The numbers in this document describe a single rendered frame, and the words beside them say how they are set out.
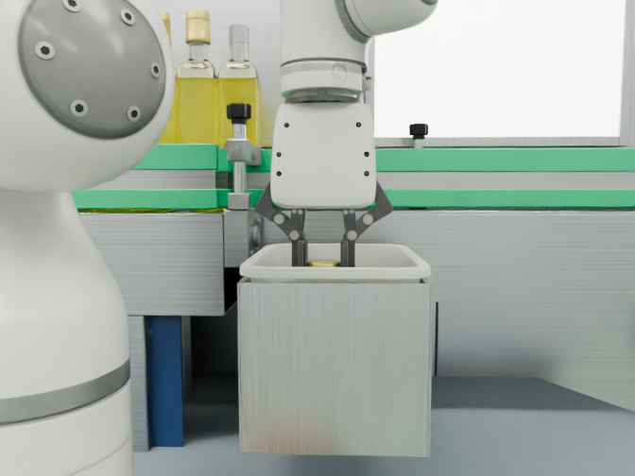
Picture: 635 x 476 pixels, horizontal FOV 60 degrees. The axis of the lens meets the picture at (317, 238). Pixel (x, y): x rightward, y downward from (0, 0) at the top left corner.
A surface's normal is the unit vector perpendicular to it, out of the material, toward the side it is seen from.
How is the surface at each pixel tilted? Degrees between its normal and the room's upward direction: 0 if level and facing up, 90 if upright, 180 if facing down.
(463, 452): 0
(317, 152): 91
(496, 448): 0
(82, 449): 90
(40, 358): 87
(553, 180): 90
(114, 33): 76
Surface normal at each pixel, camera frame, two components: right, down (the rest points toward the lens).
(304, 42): -0.36, 0.10
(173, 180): -0.04, 0.09
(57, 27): 0.60, -0.12
